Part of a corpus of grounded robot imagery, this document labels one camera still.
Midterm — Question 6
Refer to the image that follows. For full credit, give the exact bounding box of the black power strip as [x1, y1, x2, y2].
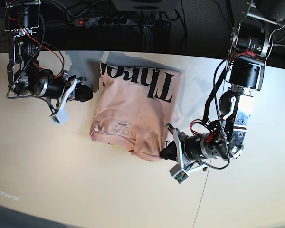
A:
[73, 16, 129, 28]

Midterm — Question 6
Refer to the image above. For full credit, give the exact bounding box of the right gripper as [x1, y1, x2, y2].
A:
[35, 71, 93, 102]

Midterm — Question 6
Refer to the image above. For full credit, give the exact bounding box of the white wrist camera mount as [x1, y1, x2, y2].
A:
[50, 77, 87, 126]
[166, 123, 207, 184]

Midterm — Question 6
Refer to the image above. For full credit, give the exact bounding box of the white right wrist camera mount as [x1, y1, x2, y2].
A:
[50, 77, 87, 126]

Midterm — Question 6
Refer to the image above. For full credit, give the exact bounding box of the grey looped cable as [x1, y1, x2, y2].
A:
[270, 14, 285, 48]

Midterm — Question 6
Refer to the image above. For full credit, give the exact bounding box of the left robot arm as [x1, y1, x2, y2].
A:
[160, 0, 285, 164]

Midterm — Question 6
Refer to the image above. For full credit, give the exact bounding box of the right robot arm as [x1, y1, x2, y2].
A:
[5, 0, 93, 105]

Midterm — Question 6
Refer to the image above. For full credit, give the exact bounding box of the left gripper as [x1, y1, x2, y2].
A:
[160, 133, 228, 162]

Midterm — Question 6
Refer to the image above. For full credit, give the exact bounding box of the white table label sticker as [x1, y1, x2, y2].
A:
[0, 190, 19, 201]

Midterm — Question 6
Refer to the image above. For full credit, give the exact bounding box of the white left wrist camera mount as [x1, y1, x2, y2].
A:
[166, 123, 207, 184]

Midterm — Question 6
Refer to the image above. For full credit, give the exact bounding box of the pink T-shirt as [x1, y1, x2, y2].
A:
[90, 63, 183, 162]

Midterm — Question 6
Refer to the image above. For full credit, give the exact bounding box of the aluminium frame post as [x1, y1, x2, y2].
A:
[142, 25, 152, 52]

